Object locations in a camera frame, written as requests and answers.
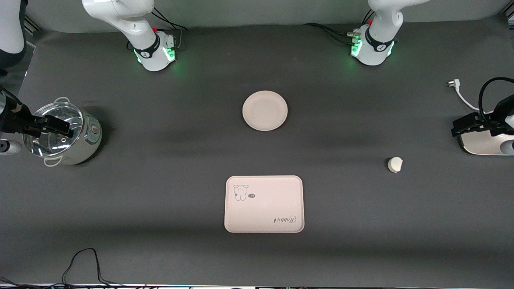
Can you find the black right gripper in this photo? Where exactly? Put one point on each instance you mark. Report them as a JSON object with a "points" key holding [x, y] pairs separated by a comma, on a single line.
{"points": [[16, 120]]}

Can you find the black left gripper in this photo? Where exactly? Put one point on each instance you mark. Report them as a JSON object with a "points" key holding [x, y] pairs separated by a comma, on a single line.
{"points": [[492, 123]]}

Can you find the white steamed bun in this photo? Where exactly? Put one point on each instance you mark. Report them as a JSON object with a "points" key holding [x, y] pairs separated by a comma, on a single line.
{"points": [[395, 164]]}

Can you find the round beige plate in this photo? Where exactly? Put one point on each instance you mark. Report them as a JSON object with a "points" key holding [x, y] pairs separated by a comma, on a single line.
{"points": [[265, 110]]}

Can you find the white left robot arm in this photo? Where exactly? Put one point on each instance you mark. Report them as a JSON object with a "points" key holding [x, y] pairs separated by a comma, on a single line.
{"points": [[377, 44]]}

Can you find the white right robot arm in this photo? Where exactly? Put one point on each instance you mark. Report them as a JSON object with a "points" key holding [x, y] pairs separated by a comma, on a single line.
{"points": [[148, 44]]}

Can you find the beige rectangular rabbit tray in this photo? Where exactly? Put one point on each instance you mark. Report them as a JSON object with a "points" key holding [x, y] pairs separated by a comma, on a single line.
{"points": [[265, 208]]}

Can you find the cream white toaster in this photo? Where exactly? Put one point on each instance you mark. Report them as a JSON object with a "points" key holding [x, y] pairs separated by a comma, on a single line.
{"points": [[480, 144]]}

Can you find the cooking pot with glass lid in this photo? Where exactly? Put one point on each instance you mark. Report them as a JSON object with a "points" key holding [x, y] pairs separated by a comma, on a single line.
{"points": [[80, 144]]}

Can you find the dark grey table mat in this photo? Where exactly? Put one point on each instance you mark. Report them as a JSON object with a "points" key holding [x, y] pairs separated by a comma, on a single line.
{"points": [[160, 200]]}

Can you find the aluminium frame rail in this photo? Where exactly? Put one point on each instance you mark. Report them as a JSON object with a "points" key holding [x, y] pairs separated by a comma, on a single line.
{"points": [[33, 25]]}

